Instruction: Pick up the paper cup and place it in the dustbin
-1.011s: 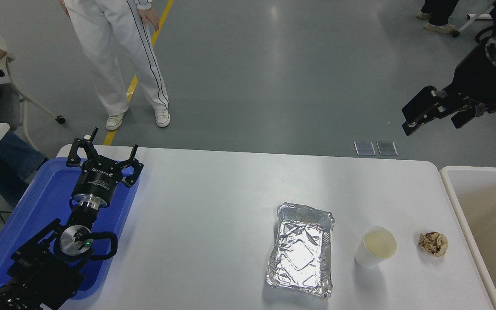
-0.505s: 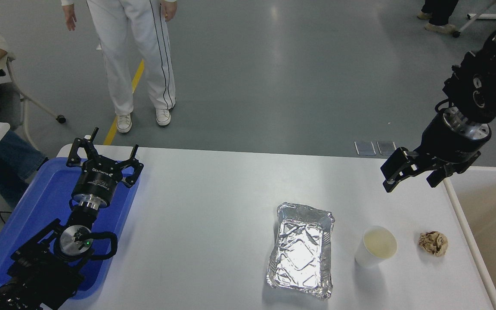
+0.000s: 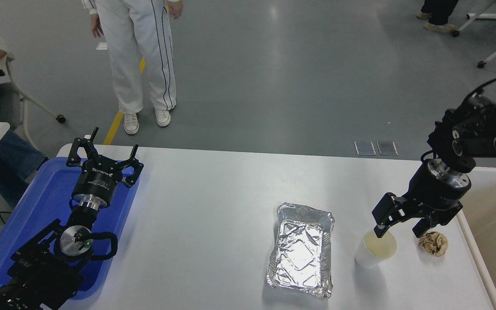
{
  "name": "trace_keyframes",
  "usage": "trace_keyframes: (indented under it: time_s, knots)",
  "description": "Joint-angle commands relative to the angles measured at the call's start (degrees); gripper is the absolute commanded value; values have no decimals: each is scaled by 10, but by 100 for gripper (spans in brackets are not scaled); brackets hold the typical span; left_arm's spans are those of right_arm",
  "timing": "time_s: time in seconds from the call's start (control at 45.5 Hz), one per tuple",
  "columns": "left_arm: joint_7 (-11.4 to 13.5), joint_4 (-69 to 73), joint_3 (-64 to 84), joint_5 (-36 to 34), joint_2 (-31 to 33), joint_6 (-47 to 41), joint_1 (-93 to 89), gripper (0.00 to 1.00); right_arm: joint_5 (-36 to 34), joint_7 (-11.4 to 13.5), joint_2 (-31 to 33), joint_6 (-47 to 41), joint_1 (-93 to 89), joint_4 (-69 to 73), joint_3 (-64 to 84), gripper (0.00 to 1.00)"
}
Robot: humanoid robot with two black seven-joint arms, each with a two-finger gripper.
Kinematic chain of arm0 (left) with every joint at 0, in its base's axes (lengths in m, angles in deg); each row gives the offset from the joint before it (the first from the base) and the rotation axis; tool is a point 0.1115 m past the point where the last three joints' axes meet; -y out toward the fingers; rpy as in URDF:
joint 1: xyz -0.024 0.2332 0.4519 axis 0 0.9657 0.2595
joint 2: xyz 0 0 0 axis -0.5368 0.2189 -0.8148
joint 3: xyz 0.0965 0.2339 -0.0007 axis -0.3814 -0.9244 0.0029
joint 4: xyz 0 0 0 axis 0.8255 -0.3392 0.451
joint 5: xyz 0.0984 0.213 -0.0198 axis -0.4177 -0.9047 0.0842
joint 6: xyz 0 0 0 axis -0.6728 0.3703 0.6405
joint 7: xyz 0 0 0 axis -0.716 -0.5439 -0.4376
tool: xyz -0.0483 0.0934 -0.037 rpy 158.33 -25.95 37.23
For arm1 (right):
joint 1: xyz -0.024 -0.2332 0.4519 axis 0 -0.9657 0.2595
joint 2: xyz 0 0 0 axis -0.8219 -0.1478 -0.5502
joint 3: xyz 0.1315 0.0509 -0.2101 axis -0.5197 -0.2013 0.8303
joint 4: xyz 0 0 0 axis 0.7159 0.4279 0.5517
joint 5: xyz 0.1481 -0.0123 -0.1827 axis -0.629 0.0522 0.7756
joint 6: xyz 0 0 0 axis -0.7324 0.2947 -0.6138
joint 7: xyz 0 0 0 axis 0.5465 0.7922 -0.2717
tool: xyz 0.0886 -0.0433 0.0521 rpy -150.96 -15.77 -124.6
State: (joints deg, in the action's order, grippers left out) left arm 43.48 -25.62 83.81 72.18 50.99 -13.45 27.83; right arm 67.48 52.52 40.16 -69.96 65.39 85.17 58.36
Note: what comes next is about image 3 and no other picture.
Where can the silver foil tray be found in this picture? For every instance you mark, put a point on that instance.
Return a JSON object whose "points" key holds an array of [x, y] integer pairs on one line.
{"points": [[299, 254]]}

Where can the person's left hand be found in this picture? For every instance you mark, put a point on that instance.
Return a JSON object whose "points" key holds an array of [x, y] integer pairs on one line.
{"points": [[176, 7]]}

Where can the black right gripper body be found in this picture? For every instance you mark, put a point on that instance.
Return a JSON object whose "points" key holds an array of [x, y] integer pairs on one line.
{"points": [[433, 196]]}

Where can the grey wheeled office chair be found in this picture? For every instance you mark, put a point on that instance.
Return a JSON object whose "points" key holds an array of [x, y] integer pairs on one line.
{"points": [[9, 103]]}

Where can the blue plastic tray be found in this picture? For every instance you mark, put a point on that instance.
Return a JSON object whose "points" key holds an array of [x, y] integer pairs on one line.
{"points": [[45, 198]]}

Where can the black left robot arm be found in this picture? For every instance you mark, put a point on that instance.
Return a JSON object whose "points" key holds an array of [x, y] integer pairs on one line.
{"points": [[37, 275]]}

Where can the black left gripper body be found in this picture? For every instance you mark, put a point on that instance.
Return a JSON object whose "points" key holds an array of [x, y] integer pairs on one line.
{"points": [[97, 183]]}

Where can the crumpled tan paper ball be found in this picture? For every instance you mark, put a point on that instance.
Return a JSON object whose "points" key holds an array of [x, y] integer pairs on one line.
{"points": [[433, 244]]}

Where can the white paper cup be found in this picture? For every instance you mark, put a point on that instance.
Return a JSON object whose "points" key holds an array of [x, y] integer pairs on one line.
{"points": [[366, 258]]}

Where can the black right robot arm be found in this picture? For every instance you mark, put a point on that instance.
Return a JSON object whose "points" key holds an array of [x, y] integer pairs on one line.
{"points": [[480, 129]]}

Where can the person's right hand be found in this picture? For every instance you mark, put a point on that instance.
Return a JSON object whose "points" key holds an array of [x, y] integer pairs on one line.
{"points": [[96, 26]]}

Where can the clear floor plate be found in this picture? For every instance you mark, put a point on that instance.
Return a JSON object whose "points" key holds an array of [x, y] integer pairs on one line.
{"points": [[387, 148], [365, 148]]}

